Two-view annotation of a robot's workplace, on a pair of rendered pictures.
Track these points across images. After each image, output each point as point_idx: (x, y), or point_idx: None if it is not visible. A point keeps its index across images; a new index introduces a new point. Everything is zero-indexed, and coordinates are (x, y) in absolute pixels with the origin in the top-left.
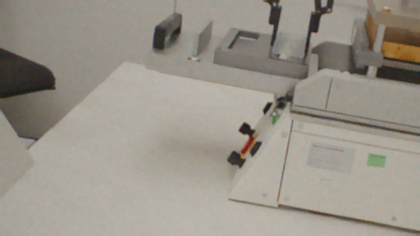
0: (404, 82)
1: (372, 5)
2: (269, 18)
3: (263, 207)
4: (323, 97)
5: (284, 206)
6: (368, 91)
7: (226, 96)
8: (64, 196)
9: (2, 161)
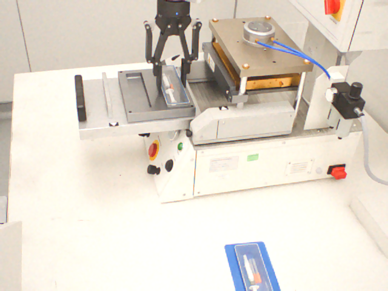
0: None
1: (227, 51)
2: (154, 72)
3: (184, 200)
4: (214, 131)
5: None
6: (243, 121)
7: None
8: (59, 247)
9: (16, 250)
